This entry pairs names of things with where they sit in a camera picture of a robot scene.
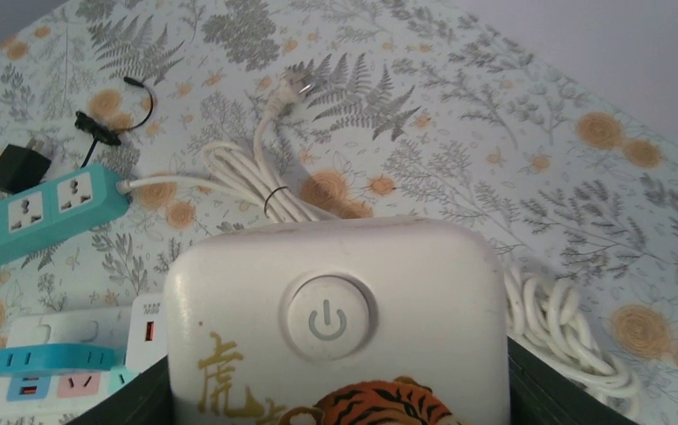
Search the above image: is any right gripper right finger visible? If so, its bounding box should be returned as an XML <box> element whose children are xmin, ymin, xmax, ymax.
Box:
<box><xmin>508</xmin><ymin>338</ymin><xmax>638</xmax><ymax>424</ymax></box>

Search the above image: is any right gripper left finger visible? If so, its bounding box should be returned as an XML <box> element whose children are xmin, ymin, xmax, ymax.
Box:
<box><xmin>69</xmin><ymin>357</ymin><xmax>174</xmax><ymax>425</ymax></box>

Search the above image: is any white cube plug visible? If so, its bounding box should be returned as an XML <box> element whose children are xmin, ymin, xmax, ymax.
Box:
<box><xmin>126</xmin><ymin>292</ymin><xmax>167</xmax><ymax>374</ymax></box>

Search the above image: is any white multicolour power strip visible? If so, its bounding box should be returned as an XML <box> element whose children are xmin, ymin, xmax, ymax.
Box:
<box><xmin>0</xmin><ymin>305</ymin><xmax>167</xmax><ymax>421</ymax></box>

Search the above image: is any white tiger cube socket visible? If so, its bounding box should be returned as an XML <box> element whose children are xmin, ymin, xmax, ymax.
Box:
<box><xmin>164</xmin><ymin>216</ymin><xmax>511</xmax><ymax>424</ymax></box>

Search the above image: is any cyan cube socket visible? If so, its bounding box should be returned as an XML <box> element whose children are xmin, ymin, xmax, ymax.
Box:
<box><xmin>0</xmin><ymin>343</ymin><xmax>124</xmax><ymax>377</ymax></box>

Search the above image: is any teal power strip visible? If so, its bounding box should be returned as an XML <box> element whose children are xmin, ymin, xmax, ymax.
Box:
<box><xmin>0</xmin><ymin>164</ymin><xmax>129</xmax><ymax>266</ymax></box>

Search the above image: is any black charger adapter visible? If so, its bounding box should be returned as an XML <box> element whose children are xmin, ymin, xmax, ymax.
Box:
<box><xmin>0</xmin><ymin>138</ymin><xmax>51</xmax><ymax>195</ymax></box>

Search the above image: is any floral table mat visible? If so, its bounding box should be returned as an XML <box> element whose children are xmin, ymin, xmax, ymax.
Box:
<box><xmin>0</xmin><ymin>1</ymin><xmax>678</xmax><ymax>424</ymax></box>

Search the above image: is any black thin cable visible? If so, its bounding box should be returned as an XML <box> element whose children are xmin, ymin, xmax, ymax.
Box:
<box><xmin>73</xmin><ymin>76</ymin><xmax>158</xmax><ymax>171</ymax></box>

